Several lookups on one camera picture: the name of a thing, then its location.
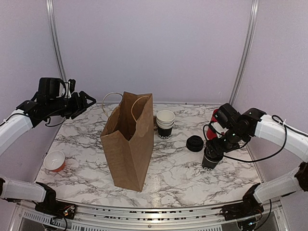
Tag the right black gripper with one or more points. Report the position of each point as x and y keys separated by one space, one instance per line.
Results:
x=219 y=147

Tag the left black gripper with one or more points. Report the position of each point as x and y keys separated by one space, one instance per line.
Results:
x=79 y=108

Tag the black cup lid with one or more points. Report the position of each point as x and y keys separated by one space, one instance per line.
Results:
x=212 y=155

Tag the single black paper cup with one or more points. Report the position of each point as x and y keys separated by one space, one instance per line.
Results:
x=208 y=163

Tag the brown paper bag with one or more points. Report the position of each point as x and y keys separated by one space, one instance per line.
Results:
x=128 y=140

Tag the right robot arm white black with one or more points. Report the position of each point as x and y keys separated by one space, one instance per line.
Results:
x=257 y=123

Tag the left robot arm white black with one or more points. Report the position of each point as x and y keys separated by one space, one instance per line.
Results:
x=44 y=197

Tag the red cylindrical container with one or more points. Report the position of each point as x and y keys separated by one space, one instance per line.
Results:
x=214 y=128

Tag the stack of black cup lids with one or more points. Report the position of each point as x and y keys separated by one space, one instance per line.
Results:
x=195 y=143

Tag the orange white bowl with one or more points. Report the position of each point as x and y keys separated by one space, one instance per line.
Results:
x=54 y=161

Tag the stack of black paper cups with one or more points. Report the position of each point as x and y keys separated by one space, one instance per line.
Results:
x=165 y=121

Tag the left aluminium frame post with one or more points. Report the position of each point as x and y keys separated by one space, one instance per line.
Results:
x=55 y=40

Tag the aluminium frame post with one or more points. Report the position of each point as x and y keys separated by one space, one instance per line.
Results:
x=246 y=50
x=55 y=40

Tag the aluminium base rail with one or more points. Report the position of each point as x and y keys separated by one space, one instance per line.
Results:
x=217 y=217

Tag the right aluminium frame post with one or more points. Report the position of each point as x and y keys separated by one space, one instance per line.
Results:
x=246 y=50

